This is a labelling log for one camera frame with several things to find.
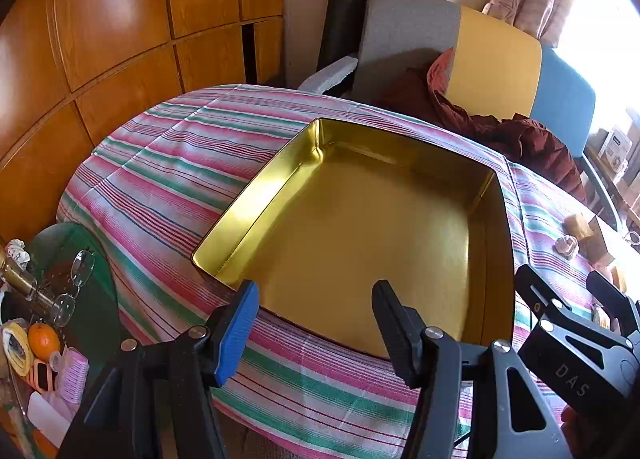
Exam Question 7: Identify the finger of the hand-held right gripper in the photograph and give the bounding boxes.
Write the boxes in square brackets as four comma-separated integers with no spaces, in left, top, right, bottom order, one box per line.
[514,264,578,322]
[586,270,640,337]

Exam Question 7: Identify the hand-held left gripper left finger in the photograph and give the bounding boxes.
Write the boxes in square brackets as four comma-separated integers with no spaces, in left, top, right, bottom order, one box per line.
[57,280,261,459]

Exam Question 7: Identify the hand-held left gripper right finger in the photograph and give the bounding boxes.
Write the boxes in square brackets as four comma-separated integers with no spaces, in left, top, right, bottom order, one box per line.
[371,280,573,459]

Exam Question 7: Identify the white knotted cloth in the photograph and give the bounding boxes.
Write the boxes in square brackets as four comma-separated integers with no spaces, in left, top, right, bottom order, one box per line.
[552,235,580,260]

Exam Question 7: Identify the small cream carton box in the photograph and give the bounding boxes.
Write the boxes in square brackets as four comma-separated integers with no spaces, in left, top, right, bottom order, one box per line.
[580,215,616,268]

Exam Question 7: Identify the rough pale yellow sponge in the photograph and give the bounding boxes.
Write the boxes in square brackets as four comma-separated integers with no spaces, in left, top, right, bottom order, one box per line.
[563,214,592,240]

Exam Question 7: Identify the gold tin box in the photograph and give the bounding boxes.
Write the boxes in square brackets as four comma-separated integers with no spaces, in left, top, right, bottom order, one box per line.
[191,117,516,359]

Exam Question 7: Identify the wooden desk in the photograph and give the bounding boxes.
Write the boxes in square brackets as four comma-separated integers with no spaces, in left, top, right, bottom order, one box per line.
[582,141,640,240]

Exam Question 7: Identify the green glass side table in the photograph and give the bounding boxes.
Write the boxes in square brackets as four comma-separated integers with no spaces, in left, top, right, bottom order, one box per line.
[20,223,128,345]

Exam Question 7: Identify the white box with picture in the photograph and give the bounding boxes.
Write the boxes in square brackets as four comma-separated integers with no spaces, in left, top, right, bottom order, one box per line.
[597,128,634,172]

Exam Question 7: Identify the dark red jacket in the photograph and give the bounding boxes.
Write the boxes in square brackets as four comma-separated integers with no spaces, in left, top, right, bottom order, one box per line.
[377,48,588,204]

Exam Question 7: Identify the striped tablecloth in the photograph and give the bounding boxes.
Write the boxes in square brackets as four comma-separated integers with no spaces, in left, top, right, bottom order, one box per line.
[56,84,640,459]

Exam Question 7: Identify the eyeglasses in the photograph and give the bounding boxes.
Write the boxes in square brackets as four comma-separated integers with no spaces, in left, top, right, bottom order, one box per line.
[49,249,97,329]

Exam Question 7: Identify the orange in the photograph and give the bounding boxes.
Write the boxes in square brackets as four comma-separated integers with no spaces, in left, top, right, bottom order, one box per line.
[27,323,61,363]

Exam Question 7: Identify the orange plastic case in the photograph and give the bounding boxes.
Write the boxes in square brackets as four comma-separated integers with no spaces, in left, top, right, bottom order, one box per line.
[27,359,59,393]

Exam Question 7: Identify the white plastic bottle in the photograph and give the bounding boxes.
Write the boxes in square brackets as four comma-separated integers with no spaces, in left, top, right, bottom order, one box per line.
[26,391,72,436]

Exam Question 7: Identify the brass bottle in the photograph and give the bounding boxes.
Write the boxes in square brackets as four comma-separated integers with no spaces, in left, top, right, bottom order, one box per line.
[0,254,57,314]

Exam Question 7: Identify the yellow tape roll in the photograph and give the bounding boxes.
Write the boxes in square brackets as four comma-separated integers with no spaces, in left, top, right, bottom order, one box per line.
[1,321,34,378]

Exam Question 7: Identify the grey yellow blue armchair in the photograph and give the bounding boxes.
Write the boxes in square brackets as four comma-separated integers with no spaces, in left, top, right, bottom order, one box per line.
[297,0,621,230]

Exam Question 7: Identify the crumpled white tissue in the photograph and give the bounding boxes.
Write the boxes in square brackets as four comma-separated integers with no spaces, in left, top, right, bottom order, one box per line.
[4,239,32,266]

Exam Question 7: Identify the wooden wardrobe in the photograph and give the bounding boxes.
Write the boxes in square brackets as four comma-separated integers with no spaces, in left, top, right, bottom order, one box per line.
[0,0,286,245]

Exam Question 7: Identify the black rolled mat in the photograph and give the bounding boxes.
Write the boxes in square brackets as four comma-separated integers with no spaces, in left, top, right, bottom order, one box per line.
[317,0,373,72]

